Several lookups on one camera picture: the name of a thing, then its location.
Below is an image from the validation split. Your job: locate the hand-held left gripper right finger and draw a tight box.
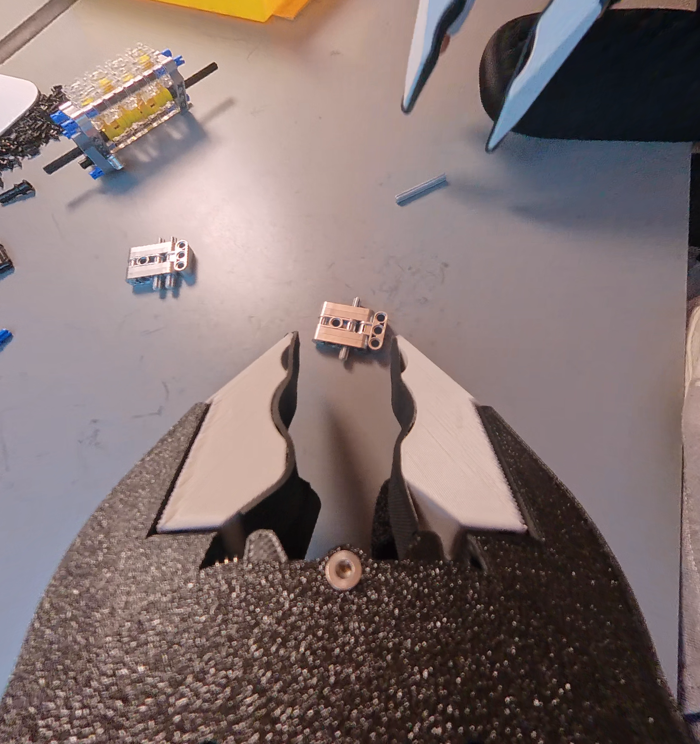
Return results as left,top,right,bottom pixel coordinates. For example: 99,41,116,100
387,334,531,561

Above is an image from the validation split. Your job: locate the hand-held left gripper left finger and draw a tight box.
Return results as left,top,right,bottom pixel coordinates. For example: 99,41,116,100
155,331,301,534

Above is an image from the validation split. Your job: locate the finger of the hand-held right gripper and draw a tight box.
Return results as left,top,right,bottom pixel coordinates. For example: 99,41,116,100
485,0,612,153
400,0,478,113

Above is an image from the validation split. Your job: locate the grey brick axle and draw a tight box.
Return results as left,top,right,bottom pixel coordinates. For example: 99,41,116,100
395,173,447,205

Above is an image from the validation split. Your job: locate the grey brick assembly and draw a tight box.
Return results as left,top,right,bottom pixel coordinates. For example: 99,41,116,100
312,298,389,360
127,237,195,290

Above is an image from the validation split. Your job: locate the grey desk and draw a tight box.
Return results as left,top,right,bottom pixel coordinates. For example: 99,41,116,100
0,0,693,733

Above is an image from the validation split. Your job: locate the black chair armrest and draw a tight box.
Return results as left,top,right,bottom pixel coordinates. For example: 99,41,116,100
479,10,700,141

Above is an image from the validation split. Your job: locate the yellow box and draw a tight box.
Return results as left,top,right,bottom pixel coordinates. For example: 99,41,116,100
167,0,310,24

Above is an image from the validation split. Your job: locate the clear yellow brick engine assembly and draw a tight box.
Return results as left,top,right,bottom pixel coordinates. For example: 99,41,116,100
43,43,218,178

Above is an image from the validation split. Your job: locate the pile of black brick pins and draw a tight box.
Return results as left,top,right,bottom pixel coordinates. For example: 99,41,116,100
0,84,72,189

